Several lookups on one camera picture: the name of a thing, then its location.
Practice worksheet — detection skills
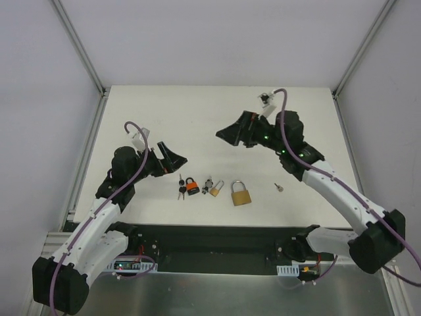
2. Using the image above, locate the orange padlock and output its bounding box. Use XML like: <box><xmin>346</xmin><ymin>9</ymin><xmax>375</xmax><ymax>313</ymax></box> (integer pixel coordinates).
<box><xmin>186</xmin><ymin>177</ymin><xmax>200</xmax><ymax>196</ymax></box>

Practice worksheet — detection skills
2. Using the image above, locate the small brass padlock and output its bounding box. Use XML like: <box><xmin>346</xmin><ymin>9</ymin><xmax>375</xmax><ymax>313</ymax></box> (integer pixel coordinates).
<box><xmin>209</xmin><ymin>180</ymin><xmax>224</xmax><ymax>197</ymax></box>

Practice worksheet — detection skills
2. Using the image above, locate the key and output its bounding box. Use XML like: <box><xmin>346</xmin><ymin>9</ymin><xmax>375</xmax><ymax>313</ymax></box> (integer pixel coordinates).
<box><xmin>274</xmin><ymin>183</ymin><xmax>284</xmax><ymax>192</ymax></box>

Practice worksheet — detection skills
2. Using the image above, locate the large brass padlock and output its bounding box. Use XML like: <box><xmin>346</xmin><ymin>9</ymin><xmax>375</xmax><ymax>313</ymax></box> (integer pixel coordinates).
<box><xmin>231</xmin><ymin>180</ymin><xmax>251</xmax><ymax>207</ymax></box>

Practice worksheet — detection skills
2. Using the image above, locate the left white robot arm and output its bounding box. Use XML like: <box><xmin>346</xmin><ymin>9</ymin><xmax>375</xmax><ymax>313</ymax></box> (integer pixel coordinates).
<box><xmin>32</xmin><ymin>142</ymin><xmax>187</xmax><ymax>315</ymax></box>

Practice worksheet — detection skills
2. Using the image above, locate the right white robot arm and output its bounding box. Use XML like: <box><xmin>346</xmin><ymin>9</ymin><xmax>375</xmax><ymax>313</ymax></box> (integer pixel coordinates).
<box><xmin>216</xmin><ymin>111</ymin><xmax>406</xmax><ymax>274</ymax></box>

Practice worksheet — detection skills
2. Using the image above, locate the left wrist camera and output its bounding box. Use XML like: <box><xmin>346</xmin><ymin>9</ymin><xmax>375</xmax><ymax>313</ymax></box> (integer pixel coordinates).
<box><xmin>127</xmin><ymin>130</ymin><xmax>145</xmax><ymax>153</ymax></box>

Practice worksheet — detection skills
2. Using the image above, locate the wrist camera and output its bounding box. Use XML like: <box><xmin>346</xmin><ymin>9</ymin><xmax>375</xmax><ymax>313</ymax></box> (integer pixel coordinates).
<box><xmin>127</xmin><ymin>130</ymin><xmax>145</xmax><ymax>153</ymax></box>
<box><xmin>258</xmin><ymin>91</ymin><xmax>278</xmax><ymax>119</ymax></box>

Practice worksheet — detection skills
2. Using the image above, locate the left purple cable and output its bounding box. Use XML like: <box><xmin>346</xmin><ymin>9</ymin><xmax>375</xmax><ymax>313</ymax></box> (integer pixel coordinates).
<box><xmin>48</xmin><ymin>120</ymin><xmax>155</xmax><ymax>312</ymax></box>

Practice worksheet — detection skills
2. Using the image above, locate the purple cable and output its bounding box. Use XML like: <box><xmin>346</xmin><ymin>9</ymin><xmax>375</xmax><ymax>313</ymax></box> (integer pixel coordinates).
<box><xmin>272</xmin><ymin>88</ymin><xmax>421</xmax><ymax>290</ymax></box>
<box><xmin>48</xmin><ymin>120</ymin><xmax>155</xmax><ymax>312</ymax></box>

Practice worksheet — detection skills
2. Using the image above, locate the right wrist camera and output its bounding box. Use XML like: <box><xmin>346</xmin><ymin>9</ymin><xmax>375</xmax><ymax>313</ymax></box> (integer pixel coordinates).
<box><xmin>258</xmin><ymin>91</ymin><xmax>278</xmax><ymax>119</ymax></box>

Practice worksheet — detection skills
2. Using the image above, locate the left aluminium frame post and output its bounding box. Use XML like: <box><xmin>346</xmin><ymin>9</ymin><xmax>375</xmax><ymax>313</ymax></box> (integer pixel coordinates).
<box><xmin>49</xmin><ymin>0</ymin><xmax>111</xmax><ymax>98</ymax></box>

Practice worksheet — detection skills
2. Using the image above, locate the aluminium frame post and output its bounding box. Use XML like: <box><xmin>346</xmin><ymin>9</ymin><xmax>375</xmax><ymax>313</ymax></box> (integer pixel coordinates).
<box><xmin>49</xmin><ymin>0</ymin><xmax>111</xmax><ymax>98</ymax></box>
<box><xmin>331</xmin><ymin>0</ymin><xmax>401</xmax><ymax>99</ymax></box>

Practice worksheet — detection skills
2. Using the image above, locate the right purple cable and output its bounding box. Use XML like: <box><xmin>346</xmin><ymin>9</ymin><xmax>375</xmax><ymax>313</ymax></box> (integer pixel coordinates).
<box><xmin>272</xmin><ymin>88</ymin><xmax>421</xmax><ymax>290</ymax></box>

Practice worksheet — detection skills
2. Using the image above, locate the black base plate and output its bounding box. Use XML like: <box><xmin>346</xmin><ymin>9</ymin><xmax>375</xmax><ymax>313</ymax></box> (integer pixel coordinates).
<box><xmin>64</xmin><ymin>221</ymin><xmax>341</xmax><ymax>274</ymax></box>

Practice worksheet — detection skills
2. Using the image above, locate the left white cable duct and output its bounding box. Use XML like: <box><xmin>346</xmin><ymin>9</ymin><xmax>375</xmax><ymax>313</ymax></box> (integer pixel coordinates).
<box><xmin>104</xmin><ymin>259</ymin><xmax>158</xmax><ymax>273</ymax></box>

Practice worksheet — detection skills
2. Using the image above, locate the white cable duct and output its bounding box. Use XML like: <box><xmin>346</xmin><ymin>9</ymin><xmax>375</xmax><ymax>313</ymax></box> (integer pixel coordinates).
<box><xmin>276</xmin><ymin>264</ymin><xmax>300</xmax><ymax>277</ymax></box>
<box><xmin>104</xmin><ymin>259</ymin><xmax>158</xmax><ymax>273</ymax></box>

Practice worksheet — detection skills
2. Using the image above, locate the right white cable duct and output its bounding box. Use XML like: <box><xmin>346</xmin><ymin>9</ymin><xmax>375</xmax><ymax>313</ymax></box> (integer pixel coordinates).
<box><xmin>276</xmin><ymin>264</ymin><xmax>300</xmax><ymax>277</ymax></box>

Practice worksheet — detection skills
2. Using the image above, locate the right aluminium frame post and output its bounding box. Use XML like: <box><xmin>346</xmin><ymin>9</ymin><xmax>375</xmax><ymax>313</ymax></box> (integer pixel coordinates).
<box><xmin>331</xmin><ymin>0</ymin><xmax>401</xmax><ymax>99</ymax></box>

